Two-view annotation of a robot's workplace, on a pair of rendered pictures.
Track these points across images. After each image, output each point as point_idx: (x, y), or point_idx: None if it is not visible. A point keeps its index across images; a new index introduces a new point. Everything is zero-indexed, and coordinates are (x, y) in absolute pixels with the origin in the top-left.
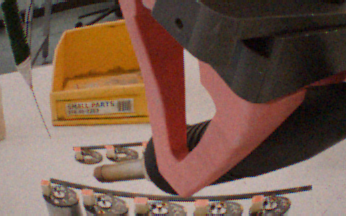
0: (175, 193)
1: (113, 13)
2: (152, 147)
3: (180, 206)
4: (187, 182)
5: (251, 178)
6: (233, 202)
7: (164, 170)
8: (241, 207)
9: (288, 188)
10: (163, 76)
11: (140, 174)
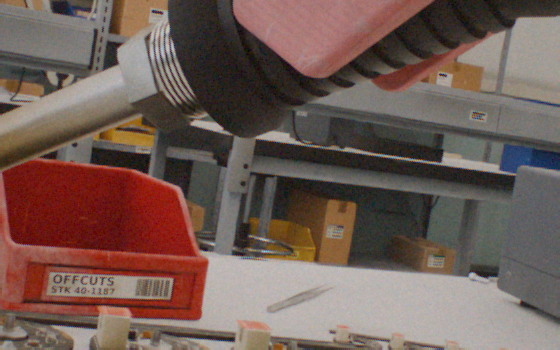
0: (234, 111)
1: None
2: None
3: (50, 328)
4: None
5: None
6: (174, 337)
7: None
8: (204, 348)
9: (303, 339)
10: None
11: (92, 108)
